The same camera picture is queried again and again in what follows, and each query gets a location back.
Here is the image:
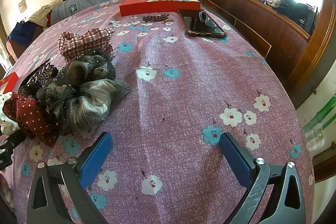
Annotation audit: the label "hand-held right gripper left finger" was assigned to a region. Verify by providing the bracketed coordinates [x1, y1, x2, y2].
[26, 132, 114, 224]

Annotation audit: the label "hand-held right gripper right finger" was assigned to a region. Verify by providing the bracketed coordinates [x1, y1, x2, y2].
[219, 132, 306, 224]

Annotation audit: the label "red polka dot scrunchie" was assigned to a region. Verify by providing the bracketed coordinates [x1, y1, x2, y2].
[3, 92, 59, 147]

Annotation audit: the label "silver grey striped scrunchie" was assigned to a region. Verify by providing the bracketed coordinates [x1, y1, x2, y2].
[59, 79, 132, 135]

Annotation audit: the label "red tray box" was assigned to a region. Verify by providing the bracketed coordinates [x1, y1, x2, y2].
[0, 72, 19, 95]

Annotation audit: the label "black rhinestone hair clips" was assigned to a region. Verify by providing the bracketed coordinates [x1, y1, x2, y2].
[18, 60, 59, 97]

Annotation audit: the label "dark grey dotted scrunchie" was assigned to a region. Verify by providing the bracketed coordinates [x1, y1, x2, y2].
[37, 48, 116, 111]

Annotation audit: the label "red plaid scrunchie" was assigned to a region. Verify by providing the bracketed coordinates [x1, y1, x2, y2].
[58, 28, 117, 63]

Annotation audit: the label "white floral scrunchie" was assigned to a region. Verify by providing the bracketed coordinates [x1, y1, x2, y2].
[0, 93, 16, 136]

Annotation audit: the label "pink floral bedsheet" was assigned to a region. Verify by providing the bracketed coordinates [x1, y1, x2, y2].
[7, 0, 315, 224]

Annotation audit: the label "blue clothing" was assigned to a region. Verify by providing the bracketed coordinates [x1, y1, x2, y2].
[8, 21, 38, 47]

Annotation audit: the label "beige clothing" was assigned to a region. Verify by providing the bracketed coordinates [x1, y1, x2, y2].
[28, 5, 52, 28]

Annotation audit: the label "wooden headboard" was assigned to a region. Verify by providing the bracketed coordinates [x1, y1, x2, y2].
[197, 0, 319, 83]

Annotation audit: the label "black smartphone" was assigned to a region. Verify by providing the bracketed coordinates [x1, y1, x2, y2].
[178, 9, 226, 38]

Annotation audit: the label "brown leaf hair clip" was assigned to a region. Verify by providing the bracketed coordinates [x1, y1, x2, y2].
[142, 14, 174, 24]

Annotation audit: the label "blue checked quilt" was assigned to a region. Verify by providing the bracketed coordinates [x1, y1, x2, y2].
[50, 0, 137, 25]

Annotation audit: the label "black hairy bundle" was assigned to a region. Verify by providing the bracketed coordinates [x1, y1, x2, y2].
[270, 0, 317, 31]

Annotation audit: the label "red box lid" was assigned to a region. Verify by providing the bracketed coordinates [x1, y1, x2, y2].
[119, 0, 201, 17]

